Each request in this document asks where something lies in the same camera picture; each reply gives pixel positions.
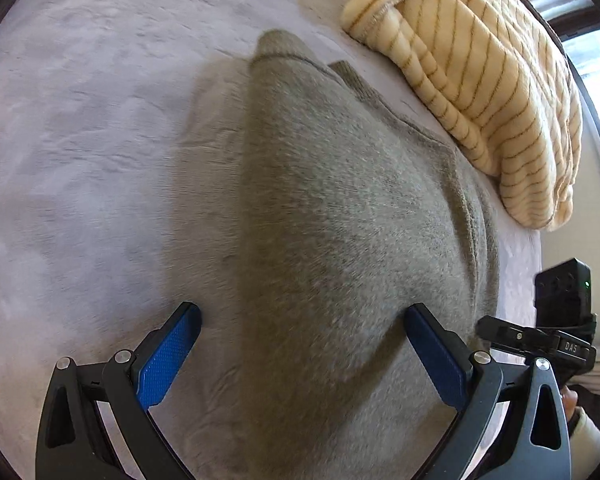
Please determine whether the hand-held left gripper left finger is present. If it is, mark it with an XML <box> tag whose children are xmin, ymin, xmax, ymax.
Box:
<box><xmin>35</xmin><ymin>301</ymin><xmax>202</xmax><ymax>480</ymax></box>

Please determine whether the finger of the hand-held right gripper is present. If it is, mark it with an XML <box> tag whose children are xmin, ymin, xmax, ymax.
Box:
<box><xmin>475</xmin><ymin>314</ymin><xmax>558</xmax><ymax>358</ymax></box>

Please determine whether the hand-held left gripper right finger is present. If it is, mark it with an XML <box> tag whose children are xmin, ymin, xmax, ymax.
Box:
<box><xmin>406</xmin><ymin>303</ymin><xmax>573</xmax><ymax>480</ymax></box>

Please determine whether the olive grey knit sweater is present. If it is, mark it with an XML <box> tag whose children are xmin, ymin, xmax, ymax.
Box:
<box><xmin>237</xmin><ymin>30</ymin><xmax>502</xmax><ymax>480</ymax></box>

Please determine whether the person's right forearm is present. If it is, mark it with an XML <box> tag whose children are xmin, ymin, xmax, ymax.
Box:
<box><xmin>569</xmin><ymin>406</ymin><xmax>600</xmax><ymax>480</ymax></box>

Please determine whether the person's right hand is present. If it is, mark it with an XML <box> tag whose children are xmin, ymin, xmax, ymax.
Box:
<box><xmin>561</xmin><ymin>388</ymin><xmax>579</xmax><ymax>420</ymax></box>

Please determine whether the lavender plush bedspread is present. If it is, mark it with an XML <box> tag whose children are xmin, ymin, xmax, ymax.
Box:
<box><xmin>0</xmin><ymin>0</ymin><xmax>543</xmax><ymax>480</ymax></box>

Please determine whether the window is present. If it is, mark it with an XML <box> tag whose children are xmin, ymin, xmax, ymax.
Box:
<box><xmin>527</xmin><ymin>0</ymin><xmax>600</xmax><ymax>171</ymax></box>

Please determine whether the cream striped fleece blanket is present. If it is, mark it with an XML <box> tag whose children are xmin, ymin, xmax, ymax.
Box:
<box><xmin>341</xmin><ymin>0</ymin><xmax>584</xmax><ymax>232</ymax></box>

